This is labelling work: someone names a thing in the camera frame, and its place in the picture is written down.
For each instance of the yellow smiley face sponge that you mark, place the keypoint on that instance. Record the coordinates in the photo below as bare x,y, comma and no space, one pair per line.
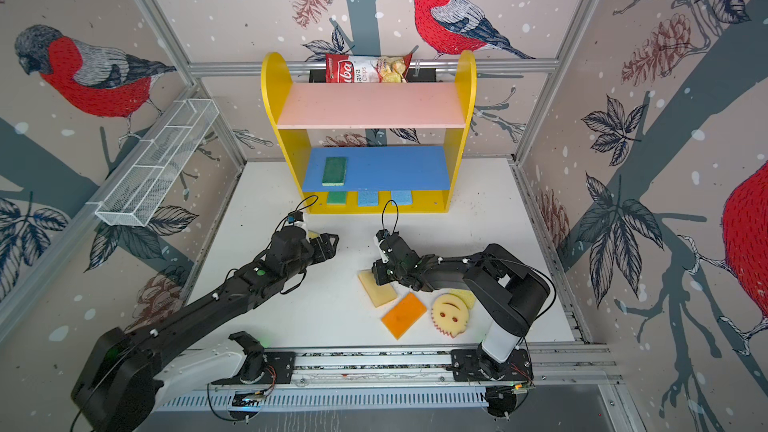
450,315

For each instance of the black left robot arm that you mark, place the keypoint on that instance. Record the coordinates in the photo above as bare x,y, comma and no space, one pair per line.
128,374

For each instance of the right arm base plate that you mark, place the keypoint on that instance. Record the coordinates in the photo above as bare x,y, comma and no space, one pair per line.
474,365

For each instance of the orange sponge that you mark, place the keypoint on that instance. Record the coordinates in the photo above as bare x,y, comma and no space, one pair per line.
403,315

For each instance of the white wire mesh basket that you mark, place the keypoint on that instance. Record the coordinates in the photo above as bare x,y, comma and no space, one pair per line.
140,191

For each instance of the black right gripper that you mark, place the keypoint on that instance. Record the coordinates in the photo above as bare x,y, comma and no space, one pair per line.
378,272

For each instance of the light green sponge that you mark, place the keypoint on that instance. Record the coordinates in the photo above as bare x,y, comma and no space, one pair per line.
337,198

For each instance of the red cassava chips bag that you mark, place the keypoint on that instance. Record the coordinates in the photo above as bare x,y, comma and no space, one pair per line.
366,69

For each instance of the dark green sponge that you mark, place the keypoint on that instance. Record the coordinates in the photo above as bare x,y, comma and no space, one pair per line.
334,171

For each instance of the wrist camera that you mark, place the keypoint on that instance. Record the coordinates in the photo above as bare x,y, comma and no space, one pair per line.
380,242
294,218

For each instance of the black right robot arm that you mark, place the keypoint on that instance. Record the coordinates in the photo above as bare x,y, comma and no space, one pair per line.
512,293

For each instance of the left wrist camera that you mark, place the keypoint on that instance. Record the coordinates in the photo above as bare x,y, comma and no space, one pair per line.
294,218

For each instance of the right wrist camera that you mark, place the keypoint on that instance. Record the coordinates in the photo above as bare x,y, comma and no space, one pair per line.
380,242

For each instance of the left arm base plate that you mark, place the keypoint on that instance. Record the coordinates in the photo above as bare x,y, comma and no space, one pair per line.
266,368

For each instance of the yellow shelf with coloured boards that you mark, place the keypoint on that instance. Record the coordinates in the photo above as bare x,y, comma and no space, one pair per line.
430,172

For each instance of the yellow sponge right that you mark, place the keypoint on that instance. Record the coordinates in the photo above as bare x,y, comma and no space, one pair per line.
466,296

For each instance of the blue sponge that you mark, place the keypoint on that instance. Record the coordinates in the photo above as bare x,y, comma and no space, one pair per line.
402,197
368,199

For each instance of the pale yellow sponge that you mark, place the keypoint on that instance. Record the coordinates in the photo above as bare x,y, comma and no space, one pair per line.
379,295

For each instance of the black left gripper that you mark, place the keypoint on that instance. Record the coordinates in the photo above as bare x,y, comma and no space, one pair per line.
329,251

